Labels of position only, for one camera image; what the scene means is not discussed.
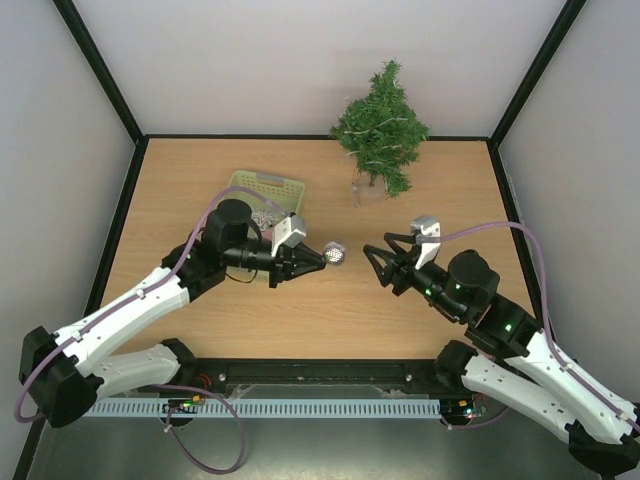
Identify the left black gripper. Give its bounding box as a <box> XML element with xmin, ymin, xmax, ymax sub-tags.
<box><xmin>224</xmin><ymin>239</ymin><xmax>326</xmax><ymax>290</ymax></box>

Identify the silver disco ball ornament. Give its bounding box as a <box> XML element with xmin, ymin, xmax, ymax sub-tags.
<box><xmin>323</xmin><ymin>241</ymin><xmax>346</xmax><ymax>266</ymax></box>

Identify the silver star tree topper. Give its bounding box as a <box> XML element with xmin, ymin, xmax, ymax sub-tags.
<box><xmin>251</xmin><ymin>207</ymin><xmax>280</xmax><ymax>232</ymax></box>

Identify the light green plastic basket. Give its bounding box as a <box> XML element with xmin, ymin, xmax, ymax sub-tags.
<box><xmin>225</xmin><ymin>170</ymin><xmax>305</xmax><ymax>238</ymax></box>

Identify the small green christmas tree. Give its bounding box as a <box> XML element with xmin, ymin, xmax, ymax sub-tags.
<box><xmin>328</xmin><ymin>59</ymin><xmax>431</xmax><ymax>200</ymax></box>

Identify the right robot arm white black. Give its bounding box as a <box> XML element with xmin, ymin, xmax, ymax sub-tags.
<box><xmin>363</xmin><ymin>232</ymin><xmax>639</xmax><ymax>477</ymax></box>

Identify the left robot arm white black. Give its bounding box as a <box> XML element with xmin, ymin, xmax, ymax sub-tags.
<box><xmin>19</xmin><ymin>199</ymin><xmax>326</xmax><ymax>428</ymax></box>

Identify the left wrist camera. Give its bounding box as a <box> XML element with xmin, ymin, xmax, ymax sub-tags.
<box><xmin>271</xmin><ymin>214</ymin><xmax>307</xmax><ymax>257</ymax></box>

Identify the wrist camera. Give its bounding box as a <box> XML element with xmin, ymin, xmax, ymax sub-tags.
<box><xmin>410</xmin><ymin>215</ymin><xmax>441</xmax><ymax>270</ymax></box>
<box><xmin>271</xmin><ymin>214</ymin><xmax>307</xmax><ymax>257</ymax></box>

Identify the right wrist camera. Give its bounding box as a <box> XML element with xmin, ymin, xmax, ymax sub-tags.
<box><xmin>410</xmin><ymin>215</ymin><xmax>441</xmax><ymax>270</ymax></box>

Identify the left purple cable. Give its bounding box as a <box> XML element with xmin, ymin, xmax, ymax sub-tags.
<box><xmin>13</xmin><ymin>185</ymin><xmax>281</xmax><ymax>472</ymax></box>

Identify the light blue slotted cable duct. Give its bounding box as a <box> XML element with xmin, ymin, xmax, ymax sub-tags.
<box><xmin>86</xmin><ymin>398</ymin><xmax>441</xmax><ymax>419</ymax></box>

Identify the black aluminium frame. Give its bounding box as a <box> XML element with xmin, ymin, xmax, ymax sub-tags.
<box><xmin>12</xmin><ymin>0</ymin><xmax>616</xmax><ymax>480</ymax></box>

